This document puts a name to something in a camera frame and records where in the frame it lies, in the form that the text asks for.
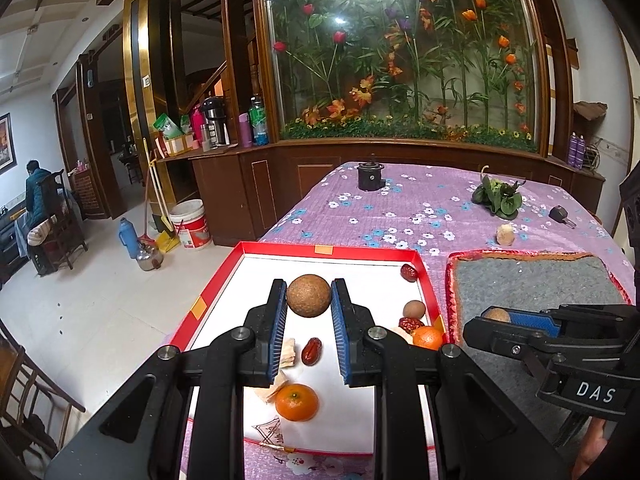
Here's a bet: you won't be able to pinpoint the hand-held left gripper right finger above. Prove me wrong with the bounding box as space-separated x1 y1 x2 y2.
330 278 571 480

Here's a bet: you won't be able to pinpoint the brown wooden cabinet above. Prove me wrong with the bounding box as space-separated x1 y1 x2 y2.
187 137 607 249

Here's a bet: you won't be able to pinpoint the purple floral tablecloth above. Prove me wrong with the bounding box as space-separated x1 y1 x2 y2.
240 161 638 480

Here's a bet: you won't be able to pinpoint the green snack bag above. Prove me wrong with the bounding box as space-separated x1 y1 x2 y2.
152 113 184 140

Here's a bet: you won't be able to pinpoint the black thermos jug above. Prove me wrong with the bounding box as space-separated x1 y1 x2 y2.
202 96 231 149

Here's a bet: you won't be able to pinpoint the white plastic bucket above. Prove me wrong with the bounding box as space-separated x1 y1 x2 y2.
168 199 209 251

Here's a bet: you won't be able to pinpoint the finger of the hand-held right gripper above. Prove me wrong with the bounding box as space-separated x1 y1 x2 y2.
480 304 632 342
462 318 562 367

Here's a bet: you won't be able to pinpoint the green plastic bottle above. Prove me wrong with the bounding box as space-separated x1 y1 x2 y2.
249 94 269 146

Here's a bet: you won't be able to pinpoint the brown round fruit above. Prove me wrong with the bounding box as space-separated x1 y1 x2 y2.
286 274 332 318

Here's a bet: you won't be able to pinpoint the cardboard box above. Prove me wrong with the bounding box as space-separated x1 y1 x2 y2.
159 132 196 157

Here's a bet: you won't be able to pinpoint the small black device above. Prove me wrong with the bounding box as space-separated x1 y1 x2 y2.
548 205 576 228

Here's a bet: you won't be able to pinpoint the wooden wall shelf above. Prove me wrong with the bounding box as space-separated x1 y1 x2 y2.
572 101 609 122

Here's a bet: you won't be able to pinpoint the red handled mop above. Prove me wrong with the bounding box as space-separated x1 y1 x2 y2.
137 180 162 248

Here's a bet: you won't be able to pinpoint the grey felt mat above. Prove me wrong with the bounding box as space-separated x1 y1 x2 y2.
444 250 635 466

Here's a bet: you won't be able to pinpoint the small wooden side cabinet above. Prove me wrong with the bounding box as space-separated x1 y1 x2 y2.
69 166 97 219

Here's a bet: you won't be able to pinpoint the yellow broom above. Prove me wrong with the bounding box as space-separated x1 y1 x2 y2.
142 137 181 254

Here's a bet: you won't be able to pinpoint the beige cloth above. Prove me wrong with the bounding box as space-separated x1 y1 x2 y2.
27 217 57 247

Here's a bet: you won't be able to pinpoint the green leafy plant ornament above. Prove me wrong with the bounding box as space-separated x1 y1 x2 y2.
471 172 528 220

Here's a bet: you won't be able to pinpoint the person's right hand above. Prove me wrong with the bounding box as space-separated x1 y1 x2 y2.
571 416 609 479

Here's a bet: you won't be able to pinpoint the blue thermos flask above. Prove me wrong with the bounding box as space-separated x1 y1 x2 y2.
118 217 140 260

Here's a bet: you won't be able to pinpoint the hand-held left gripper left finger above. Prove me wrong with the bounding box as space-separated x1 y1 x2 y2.
45 279 291 480

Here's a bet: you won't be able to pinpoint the beige food piece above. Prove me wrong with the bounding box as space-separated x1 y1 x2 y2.
260 371 290 405
277 338 297 370

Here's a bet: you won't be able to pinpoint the black cylinder device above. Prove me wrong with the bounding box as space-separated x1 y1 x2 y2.
356 155 386 192

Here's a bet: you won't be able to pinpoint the dark wooden chair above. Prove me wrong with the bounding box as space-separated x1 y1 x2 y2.
30 169 84 277

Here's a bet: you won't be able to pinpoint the glass artificial flower display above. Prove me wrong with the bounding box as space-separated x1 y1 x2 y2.
260 0 551 154

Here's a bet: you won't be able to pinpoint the framed wall picture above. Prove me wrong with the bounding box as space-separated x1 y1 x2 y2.
0 112 14 176

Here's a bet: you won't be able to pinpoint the steel kettle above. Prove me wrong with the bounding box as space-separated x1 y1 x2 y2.
135 241 165 272

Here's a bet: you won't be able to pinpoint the gold pillar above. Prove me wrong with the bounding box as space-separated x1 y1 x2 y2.
122 0 177 202

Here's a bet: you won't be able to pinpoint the orange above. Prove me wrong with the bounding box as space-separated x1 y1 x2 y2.
412 326 445 351
275 383 320 422

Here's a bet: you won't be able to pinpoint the red tray box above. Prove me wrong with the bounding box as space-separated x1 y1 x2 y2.
167 241 449 456

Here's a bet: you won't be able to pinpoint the brown wooden chair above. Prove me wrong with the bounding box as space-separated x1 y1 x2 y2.
0 317 87 461

